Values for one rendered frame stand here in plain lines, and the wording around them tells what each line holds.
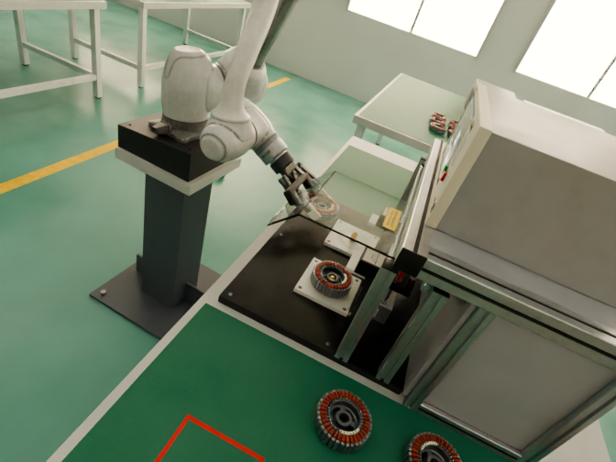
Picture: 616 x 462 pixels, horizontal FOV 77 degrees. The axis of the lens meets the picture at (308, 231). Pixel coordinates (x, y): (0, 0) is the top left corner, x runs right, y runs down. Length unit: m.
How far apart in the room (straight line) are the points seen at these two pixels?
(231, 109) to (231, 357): 0.60
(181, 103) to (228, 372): 0.88
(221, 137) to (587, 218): 0.78
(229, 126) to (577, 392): 0.92
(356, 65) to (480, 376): 5.15
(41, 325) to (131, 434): 1.18
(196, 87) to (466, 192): 0.93
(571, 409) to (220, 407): 0.65
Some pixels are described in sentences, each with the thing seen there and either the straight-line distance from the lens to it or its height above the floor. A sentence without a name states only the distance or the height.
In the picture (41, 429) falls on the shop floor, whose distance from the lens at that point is 1.67.
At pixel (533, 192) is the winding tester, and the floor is 1.25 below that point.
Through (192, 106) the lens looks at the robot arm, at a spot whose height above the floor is 0.96.
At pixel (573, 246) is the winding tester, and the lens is 0.81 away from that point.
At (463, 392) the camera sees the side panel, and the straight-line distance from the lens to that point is 0.90.
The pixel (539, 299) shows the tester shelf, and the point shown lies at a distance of 0.76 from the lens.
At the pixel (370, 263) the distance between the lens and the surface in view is 0.94.
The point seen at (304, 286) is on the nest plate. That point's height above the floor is 0.78.
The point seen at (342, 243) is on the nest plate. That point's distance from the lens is 1.21.
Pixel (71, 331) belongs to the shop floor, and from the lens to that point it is 1.88.
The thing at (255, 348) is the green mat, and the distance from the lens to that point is 0.90.
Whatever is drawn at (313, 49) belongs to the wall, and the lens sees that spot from 5.89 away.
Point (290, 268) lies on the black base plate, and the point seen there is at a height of 0.77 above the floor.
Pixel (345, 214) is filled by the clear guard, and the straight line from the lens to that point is 0.79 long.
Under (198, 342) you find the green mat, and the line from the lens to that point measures 0.89.
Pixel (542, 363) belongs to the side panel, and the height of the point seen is 1.01.
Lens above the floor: 1.47
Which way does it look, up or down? 35 degrees down
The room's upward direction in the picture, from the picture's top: 19 degrees clockwise
